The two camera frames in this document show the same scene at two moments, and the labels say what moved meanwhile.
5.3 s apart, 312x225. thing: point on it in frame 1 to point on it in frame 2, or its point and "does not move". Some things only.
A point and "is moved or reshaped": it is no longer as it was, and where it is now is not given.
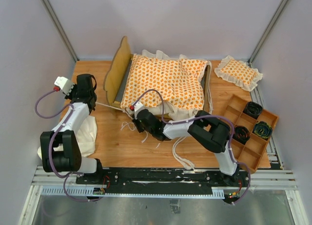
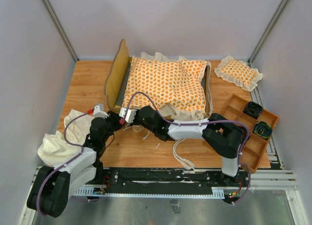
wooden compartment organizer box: x=252 y=126 does not move
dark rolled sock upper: x=253 y=110 does not move
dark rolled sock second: x=263 y=129 does not move
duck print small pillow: x=238 y=72 does not move
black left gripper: x=69 y=95 to x=114 y=117
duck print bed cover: x=173 y=87 is moved or reshaped
